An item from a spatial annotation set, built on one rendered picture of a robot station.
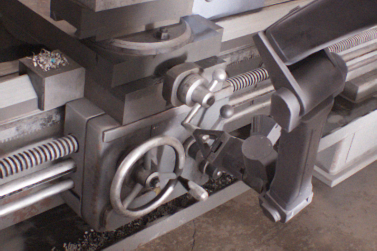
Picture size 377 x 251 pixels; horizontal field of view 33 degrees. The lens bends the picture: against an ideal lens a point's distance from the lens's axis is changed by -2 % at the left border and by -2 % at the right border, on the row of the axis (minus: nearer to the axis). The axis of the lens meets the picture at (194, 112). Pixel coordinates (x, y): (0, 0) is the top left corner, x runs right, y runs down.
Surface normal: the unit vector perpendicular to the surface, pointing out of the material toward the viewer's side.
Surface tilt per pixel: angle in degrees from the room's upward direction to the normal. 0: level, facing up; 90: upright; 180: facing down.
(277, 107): 115
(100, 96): 90
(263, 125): 50
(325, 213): 0
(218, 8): 90
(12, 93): 36
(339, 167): 90
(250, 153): 25
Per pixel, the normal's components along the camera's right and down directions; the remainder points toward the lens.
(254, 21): 0.52, -0.42
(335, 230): 0.15, -0.84
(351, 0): -0.80, 0.51
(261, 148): -0.17, -0.65
